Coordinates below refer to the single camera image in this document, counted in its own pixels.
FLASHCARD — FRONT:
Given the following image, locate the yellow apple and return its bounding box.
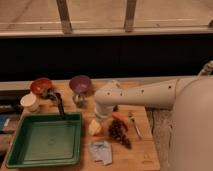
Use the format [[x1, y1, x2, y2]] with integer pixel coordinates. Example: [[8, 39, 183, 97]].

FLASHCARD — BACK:
[[89, 119, 102, 136]]

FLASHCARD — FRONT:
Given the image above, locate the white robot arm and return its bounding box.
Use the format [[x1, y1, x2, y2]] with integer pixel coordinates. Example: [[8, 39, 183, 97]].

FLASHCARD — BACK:
[[95, 60, 213, 171]]

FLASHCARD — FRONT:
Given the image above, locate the purple bowl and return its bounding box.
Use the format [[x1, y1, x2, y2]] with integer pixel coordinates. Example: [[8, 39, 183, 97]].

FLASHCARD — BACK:
[[69, 75, 91, 94]]

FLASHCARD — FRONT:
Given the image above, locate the red bowl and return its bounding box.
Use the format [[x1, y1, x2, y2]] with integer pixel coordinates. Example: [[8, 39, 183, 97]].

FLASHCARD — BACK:
[[30, 78, 52, 95]]

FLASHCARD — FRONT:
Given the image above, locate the small metal cup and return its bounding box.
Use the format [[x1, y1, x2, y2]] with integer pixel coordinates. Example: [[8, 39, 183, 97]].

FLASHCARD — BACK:
[[72, 94, 85, 108]]

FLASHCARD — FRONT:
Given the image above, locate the metal fork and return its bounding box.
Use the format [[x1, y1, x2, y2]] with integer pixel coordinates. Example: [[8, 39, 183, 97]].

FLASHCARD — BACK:
[[128, 112, 142, 140]]

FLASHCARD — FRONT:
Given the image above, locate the dark grape bunch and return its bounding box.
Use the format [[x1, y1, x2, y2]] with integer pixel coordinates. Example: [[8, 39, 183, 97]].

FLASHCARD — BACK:
[[108, 120, 132, 149]]

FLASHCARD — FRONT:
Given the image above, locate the black ladle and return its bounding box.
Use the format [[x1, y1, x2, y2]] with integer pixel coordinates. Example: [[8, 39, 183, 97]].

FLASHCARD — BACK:
[[47, 92, 65, 119]]

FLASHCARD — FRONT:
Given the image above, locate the crumpled grey cloth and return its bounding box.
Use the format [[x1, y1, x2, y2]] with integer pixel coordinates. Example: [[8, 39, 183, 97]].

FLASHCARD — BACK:
[[88, 140, 112, 165]]

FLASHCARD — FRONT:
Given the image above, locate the white cup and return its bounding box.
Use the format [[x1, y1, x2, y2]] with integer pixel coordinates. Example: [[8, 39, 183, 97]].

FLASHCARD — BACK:
[[20, 93, 39, 113]]

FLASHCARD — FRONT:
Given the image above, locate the green plastic tray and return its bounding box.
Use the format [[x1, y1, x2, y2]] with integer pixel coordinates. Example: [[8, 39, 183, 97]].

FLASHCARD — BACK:
[[6, 113, 82, 169]]

